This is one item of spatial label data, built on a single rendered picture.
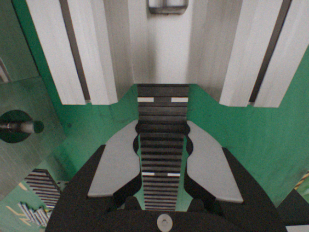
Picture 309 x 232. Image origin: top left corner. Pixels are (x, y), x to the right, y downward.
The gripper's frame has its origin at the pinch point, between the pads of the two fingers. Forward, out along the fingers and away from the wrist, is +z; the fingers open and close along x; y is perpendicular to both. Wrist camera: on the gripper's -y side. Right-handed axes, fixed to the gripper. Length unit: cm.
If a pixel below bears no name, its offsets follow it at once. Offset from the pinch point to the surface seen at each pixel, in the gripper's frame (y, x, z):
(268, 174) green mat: 11.3, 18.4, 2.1
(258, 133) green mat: 2.8, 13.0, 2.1
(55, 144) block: 3.8, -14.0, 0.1
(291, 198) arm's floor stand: 34, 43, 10
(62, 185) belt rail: 15.3, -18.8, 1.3
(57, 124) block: 1.5, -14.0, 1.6
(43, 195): 14.5, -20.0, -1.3
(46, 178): 9.3, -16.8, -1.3
